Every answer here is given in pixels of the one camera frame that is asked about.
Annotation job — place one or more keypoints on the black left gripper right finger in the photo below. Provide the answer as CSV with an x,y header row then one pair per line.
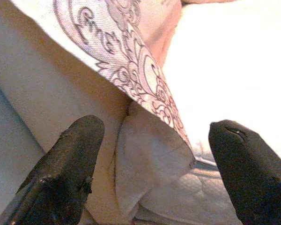
x,y
248,175

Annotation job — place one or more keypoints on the white pillow black floral print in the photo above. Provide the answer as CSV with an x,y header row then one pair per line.
x,y
131,58

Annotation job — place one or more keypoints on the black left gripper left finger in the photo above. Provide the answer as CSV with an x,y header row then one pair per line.
x,y
61,175

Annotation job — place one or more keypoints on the white quilted mattress pad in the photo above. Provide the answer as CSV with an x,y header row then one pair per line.
x,y
224,70

